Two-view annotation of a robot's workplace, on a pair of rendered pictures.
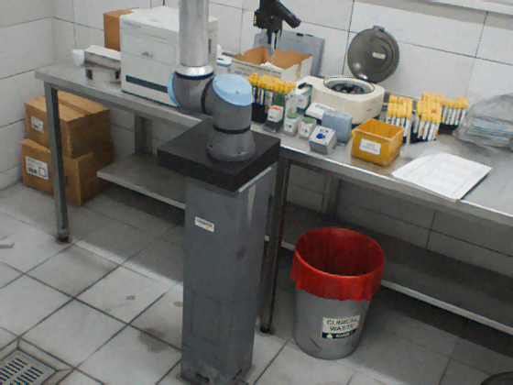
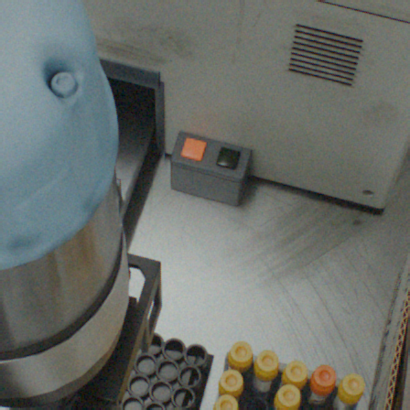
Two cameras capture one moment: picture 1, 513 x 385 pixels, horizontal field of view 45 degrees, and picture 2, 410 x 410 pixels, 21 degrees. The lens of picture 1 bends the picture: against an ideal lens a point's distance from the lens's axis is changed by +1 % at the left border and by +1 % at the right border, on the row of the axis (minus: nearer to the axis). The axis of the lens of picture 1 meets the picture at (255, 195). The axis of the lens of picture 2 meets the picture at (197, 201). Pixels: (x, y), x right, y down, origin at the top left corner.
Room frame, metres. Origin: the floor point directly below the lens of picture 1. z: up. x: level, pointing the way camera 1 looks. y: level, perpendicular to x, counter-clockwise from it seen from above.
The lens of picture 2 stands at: (2.23, -0.14, 1.68)
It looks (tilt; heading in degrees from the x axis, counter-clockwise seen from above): 64 degrees down; 76
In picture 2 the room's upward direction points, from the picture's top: 2 degrees clockwise
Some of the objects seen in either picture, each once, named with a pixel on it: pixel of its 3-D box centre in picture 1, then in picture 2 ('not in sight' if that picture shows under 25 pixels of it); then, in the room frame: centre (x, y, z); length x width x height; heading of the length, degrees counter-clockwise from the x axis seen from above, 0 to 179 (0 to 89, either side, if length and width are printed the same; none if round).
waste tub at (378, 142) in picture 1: (377, 141); not in sight; (1.96, -0.40, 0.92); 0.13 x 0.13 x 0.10; 60
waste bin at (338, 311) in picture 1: (331, 293); not in sight; (2.01, -0.34, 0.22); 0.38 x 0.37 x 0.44; 63
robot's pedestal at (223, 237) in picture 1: (222, 280); not in sight; (1.75, 0.09, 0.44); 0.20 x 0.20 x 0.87; 63
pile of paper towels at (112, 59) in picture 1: (106, 57); not in sight; (2.71, 0.73, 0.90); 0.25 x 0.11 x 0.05; 63
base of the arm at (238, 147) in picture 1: (231, 136); not in sight; (1.75, 0.09, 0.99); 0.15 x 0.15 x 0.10
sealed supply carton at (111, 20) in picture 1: (145, 35); not in sight; (2.87, 0.58, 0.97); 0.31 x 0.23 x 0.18; 56
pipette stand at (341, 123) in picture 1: (335, 126); not in sight; (2.06, -0.26, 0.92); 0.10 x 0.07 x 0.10; 69
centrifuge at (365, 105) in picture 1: (343, 100); not in sight; (2.31, -0.31, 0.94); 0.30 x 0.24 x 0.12; 144
